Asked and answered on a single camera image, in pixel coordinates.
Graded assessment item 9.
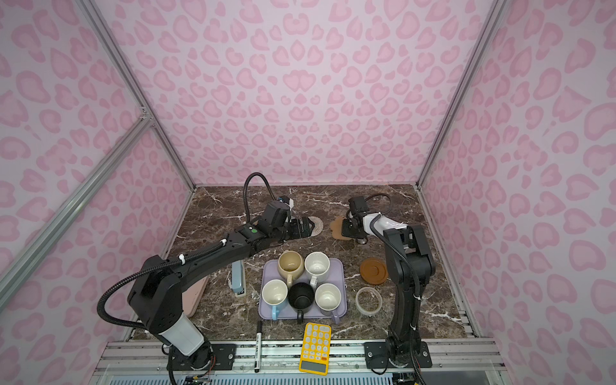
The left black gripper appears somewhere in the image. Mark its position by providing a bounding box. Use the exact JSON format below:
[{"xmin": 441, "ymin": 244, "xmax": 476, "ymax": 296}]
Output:
[{"xmin": 271, "ymin": 214, "xmax": 316, "ymax": 245}]

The cork paw-shaped coaster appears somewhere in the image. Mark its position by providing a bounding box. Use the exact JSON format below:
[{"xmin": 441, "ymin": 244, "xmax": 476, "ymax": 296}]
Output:
[{"xmin": 330, "ymin": 217, "xmax": 351, "ymax": 241}]

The multicolour woven round coaster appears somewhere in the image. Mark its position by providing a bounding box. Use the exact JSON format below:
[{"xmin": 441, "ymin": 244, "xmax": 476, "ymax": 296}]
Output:
[{"xmin": 308, "ymin": 216, "xmax": 323, "ymax": 237}]

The beige ceramic mug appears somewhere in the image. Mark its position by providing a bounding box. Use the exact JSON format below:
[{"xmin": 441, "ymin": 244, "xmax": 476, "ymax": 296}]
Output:
[{"xmin": 278, "ymin": 250, "xmax": 305, "ymax": 288}]

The brown round wooden coaster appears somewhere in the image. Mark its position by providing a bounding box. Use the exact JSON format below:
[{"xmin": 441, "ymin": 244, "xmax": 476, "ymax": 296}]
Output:
[{"xmin": 360, "ymin": 258, "xmax": 388, "ymax": 286}]

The white speckled mug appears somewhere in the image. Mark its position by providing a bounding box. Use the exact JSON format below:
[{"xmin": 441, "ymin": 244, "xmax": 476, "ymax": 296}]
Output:
[{"xmin": 304, "ymin": 252, "xmax": 330, "ymax": 290}]

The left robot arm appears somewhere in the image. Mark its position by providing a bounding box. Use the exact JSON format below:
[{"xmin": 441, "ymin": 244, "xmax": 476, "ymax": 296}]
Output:
[{"xmin": 128, "ymin": 201, "xmax": 323, "ymax": 370}]

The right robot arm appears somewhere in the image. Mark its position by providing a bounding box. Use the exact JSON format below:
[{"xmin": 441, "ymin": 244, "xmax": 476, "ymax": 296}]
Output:
[{"xmin": 342, "ymin": 194, "xmax": 436, "ymax": 371}]

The lavender plastic tray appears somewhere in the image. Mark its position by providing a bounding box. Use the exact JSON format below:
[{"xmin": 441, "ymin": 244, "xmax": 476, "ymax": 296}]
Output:
[{"xmin": 258, "ymin": 258, "xmax": 348, "ymax": 321}]

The clear tape roll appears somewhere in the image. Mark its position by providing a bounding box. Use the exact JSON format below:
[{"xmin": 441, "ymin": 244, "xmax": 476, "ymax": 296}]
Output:
[{"xmin": 355, "ymin": 287, "xmax": 383, "ymax": 317}]

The black mug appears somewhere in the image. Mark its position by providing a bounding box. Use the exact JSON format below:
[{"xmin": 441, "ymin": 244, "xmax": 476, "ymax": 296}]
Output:
[{"xmin": 288, "ymin": 282, "xmax": 314, "ymax": 324}]

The black marker pen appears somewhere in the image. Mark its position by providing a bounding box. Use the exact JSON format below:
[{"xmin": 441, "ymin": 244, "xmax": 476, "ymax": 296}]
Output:
[{"xmin": 253, "ymin": 320, "xmax": 263, "ymax": 373}]

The pink flat pad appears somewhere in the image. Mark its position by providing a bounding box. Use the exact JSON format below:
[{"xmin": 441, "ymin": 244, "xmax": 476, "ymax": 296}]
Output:
[{"xmin": 182, "ymin": 277, "xmax": 210, "ymax": 318}]

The yellow calculator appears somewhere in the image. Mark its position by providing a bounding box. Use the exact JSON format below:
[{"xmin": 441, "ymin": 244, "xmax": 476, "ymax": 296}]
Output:
[{"xmin": 298, "ymin": 322, "xmax": 332, "ymax": 376}]

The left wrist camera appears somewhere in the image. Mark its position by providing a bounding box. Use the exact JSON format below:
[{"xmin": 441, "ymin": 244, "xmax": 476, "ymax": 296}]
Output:
[{"xmin": 278, "ymin": 195, "xmax": 295, "ymax": 210}]

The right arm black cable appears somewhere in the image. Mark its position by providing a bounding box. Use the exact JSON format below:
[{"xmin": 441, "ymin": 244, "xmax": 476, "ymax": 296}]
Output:
[{"xmin": 362, "ymin": 193, "xmax": 427, "ymax": 385}]

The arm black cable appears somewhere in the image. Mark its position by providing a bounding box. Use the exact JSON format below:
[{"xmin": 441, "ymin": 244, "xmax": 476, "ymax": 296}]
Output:
[
  {"xmin": 362, "ymin": 193, "xmax": 427, "ymax": 385},
  {"xmin": 96, "ymin": 172, "xmax": 278, "ymax": 330}
]

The white mug blue handle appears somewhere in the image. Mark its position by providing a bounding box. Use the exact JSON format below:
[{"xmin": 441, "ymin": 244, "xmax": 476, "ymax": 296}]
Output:
[{"xmin": 261, "ymin": 279, "xmax": 289, "ymax": 321}]

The white mug lavender handle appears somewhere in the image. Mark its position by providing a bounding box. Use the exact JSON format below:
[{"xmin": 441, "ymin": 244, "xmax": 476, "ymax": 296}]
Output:
[{"xmin": 315, "ymin": 283, "xmax": 342, "ymax": 324}]

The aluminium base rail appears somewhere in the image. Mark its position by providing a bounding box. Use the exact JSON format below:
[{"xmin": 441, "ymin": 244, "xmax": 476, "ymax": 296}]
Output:
[{"xmin": 90, "ymin": 338, "xmax": 511, "ymax": 384}]

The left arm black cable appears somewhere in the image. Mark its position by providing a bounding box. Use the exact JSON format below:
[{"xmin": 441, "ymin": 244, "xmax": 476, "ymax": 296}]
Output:
[{"xmin": 96, "ymin": 172, "xmax": 278, "ymax": 330}]

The aluminium frame corner post right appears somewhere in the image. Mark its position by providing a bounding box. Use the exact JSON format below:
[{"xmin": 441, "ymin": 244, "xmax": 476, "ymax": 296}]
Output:
[{"xmin": 415, "ymin": 0, "xmax": 512, "ymax": 189}]

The aluminium frame corner post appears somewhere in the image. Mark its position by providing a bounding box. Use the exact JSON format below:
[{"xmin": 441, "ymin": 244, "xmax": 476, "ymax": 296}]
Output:
[
  {"xmin": 75, "ymin": 0, "xmax": 197, "ymax": 193},
  {"xmin": 415, "ymin": 0, "xmax": 512, "ymax": 189}
]

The aluminium diagonal frame bar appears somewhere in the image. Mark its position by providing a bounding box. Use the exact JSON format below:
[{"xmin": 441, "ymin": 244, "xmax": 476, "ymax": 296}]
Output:
[{"xmin": 1, "ymin": 114, "xmax": 152, "ymax": 310}]

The aluminium frame corner post left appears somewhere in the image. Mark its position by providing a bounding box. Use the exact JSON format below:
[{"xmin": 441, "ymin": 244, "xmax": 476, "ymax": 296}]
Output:
[{"xmin": 75, "ymin": 0, "xmax": 197, "ymax": 193}]

